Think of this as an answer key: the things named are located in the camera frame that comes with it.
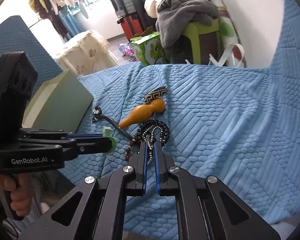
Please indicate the green patterned carton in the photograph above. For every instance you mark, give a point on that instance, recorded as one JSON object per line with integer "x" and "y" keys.
{"x": 148, "y": 49}

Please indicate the grey suitcase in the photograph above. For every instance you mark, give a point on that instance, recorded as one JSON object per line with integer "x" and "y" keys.
{"x": 123, "y": 8}

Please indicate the red suitcase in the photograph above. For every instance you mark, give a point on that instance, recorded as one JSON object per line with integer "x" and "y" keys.
{"x": 131, "y": 25}

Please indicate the white bag with handles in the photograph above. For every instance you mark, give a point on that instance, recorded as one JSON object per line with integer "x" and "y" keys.
{"x": 227, "y": 56}

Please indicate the orange gourd pendant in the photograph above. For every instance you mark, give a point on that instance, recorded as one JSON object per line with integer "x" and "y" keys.
{"x": 142, "y": 113}

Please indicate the grey fleece blanket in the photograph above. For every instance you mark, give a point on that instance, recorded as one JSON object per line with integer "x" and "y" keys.
{"x": 174, "y": 15}

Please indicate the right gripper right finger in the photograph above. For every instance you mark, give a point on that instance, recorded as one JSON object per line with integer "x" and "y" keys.
{"x": 160, "y": 169}

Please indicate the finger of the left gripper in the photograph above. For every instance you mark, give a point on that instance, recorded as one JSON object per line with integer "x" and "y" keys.
{"x": 92, "y": 147}
{"x": 83, "y": 137}

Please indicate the hanging clothes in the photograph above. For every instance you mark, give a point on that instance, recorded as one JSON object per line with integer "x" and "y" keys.
{"x": 61, "y": 13}

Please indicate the cream quilt bundle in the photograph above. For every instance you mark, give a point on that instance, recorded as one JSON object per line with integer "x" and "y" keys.
{"x": 151, "y": 6}

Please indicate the black gold patterned bangle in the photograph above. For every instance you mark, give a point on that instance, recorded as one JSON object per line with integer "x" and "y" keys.
{"x": 155, "y": 94}

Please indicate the floral rolled mat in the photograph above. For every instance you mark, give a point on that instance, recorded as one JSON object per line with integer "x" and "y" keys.
{"x": 226, "y": 29}

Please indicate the purple patterned cloth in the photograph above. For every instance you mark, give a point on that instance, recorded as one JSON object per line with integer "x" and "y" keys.
{"x": 127, "y": 51}

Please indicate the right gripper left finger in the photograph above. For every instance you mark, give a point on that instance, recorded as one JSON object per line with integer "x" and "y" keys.
{"x": 141, "y": 170}

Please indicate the green cardboard box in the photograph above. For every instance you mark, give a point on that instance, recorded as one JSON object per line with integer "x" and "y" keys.
{"x": 59, "y": 104}

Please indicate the person's left hand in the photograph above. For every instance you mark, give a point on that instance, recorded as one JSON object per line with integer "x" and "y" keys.
{"x": 21, "y": 195}

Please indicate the black suitcase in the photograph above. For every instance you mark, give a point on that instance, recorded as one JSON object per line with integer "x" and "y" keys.
{"x": 143, "y": 16}

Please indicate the white lace-covered table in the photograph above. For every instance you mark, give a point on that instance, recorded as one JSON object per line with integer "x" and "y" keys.
{"x": 86, "y": 53}

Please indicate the green plastic stool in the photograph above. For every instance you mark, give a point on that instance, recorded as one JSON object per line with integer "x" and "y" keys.
{"x": 196, "y": 43}

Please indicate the blue textured sofa cover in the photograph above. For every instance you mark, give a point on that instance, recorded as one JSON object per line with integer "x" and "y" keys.
{"x": 241, "y": 125}

